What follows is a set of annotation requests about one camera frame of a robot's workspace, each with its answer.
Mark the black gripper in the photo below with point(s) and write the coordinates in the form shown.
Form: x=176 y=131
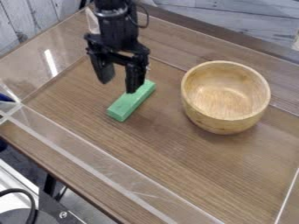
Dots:
x=116 y=46

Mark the green rectangular block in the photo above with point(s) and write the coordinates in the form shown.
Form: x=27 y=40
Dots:
x=128 y=102

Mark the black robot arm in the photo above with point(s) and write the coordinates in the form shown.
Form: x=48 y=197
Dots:
x=115 y=5

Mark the brown wooden bowl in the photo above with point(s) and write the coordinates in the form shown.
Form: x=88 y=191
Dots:
x=224 y=96

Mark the blue object at left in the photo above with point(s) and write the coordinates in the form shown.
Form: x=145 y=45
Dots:
x=5 y=98

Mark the black table leg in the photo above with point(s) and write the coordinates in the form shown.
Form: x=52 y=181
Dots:
x=49 y=185

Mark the clear acrylic corner bracket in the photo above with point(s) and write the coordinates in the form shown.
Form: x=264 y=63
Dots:
x=92 y=21

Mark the clear acrylic front wall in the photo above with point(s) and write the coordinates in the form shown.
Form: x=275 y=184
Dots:
x=124 y=155

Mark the black metal base plate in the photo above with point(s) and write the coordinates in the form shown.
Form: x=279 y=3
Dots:
x=53 y=213

